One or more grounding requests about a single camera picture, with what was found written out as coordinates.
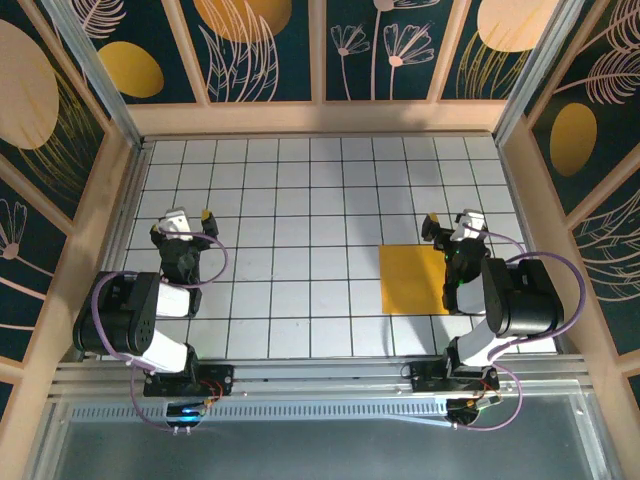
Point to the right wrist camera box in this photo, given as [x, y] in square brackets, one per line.
[472, 220]

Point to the grey metal sheet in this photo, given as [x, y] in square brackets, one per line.
[320, 450]

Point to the aluminium frame post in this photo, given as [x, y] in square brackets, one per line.
[539, 70]
[100, 80]

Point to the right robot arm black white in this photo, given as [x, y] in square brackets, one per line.
[525, 300]

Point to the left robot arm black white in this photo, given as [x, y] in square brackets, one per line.
[125, 310]

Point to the yellow paper sheet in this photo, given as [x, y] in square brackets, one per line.
[410, 280]

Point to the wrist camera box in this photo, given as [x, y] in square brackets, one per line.
[472, 220]
[176, 224]

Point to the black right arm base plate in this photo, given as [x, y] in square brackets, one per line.
[425, 375]

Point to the aluminium mounting rail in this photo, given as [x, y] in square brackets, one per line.
[320, 375]

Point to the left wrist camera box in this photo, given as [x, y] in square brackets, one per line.
[176, 224]

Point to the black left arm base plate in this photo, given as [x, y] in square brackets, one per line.
[220, 375]

